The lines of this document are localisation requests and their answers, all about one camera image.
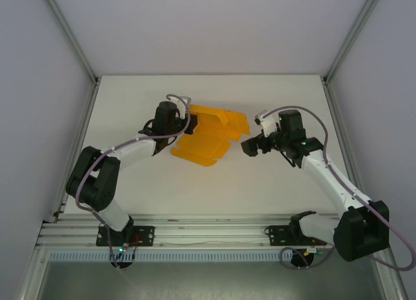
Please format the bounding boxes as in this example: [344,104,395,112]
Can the orange paper box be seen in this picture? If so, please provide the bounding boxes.
[171,103,252,168]

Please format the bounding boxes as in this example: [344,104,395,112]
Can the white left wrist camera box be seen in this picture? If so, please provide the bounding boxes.
[170,95,191,119]

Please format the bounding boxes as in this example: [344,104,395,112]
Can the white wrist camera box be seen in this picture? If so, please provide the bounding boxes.
[253,109,278,139]
[170,95,191,119]

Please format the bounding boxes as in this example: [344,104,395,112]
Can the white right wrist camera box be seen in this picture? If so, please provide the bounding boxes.
[253,109,278,139]

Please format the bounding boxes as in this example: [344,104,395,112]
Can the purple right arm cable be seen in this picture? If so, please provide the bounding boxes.
[261,105,416,271]

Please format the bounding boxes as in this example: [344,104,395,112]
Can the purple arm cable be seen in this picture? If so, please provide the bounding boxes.
[75,93,192,271]
[261,105,416,271]

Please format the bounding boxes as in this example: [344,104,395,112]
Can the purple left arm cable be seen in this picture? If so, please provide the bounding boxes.
[75,93,192,271]

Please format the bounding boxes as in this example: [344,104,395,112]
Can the aluminium table side rail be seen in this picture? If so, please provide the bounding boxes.
[51,80,100,223]
[322,79,385,226]

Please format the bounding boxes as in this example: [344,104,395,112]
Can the aluminium mounting rail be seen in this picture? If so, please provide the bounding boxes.
[35,213,389,249]

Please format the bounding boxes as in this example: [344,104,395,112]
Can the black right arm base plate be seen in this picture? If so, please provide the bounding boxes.
[264,224,328,247]

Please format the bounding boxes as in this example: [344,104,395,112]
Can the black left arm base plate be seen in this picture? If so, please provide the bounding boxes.
[95,225,155,247]

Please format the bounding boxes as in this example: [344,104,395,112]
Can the grey slotted cable duct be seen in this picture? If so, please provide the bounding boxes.
[47,251,328,262]

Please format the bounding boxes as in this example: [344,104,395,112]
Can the aluminium frame post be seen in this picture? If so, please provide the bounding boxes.
[321,0,388,86]
[38,0,100,86]

